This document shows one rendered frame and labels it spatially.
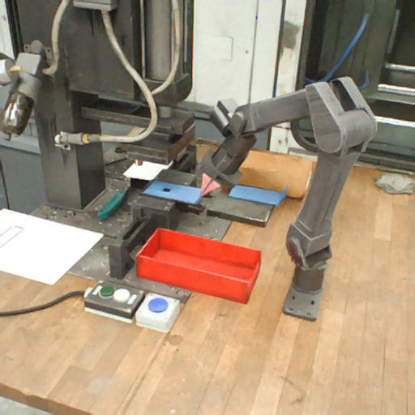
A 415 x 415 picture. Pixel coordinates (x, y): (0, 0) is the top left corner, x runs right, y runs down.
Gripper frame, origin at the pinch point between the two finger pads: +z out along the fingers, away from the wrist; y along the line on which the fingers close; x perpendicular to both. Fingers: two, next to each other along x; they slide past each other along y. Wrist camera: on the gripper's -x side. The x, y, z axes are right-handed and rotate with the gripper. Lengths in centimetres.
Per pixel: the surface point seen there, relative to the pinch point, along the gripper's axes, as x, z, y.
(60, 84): 5.0, -3.6, 41.2
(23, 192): -68, 105, 67
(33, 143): -65, 75, 70
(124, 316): 37.7, 9.6, -2.1
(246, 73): -64, -7, 12
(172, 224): 6.0, 9.2, 1.3
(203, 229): 0.7, 8.6, -5.9
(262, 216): -7.8, 0.3, -16.2
